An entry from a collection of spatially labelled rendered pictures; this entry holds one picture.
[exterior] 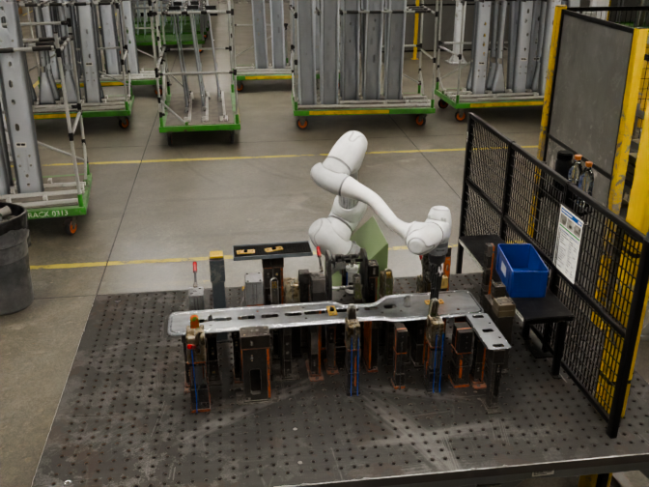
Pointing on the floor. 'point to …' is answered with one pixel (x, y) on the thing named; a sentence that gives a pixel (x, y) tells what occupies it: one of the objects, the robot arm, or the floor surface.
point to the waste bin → (14, 259)
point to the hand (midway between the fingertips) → (434, 294)
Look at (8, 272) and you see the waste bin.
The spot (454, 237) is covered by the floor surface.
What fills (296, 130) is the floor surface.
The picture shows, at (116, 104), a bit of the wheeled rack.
